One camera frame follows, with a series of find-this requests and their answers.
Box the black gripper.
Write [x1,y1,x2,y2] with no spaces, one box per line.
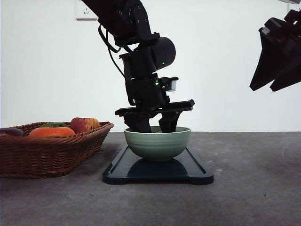
[250,9,301,92]
[115,50,195,132]

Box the green ceramic bowl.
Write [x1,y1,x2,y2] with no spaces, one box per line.
[124,126,191,161]

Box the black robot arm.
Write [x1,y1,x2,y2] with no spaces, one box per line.
[81,0,195,133]

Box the brown wicker basket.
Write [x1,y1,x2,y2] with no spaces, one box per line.
[0,121,114,178]

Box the dark teal rectangular tray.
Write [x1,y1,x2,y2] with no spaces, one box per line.
[103,147,214,185]

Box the red yellow apple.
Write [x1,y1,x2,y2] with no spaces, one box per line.
[70,117,100,133]

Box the green avocado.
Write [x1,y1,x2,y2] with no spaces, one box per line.
[40,122,69,128]

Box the orange fruit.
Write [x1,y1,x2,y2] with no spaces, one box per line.
[29,127,76,137]

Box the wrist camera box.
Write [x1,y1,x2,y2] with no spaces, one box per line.
[161,77,178,92]

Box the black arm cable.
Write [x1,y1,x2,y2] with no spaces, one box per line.
[98,25,126,77]

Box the left white wall socket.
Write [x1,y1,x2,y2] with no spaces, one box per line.
[75,0,98,22]

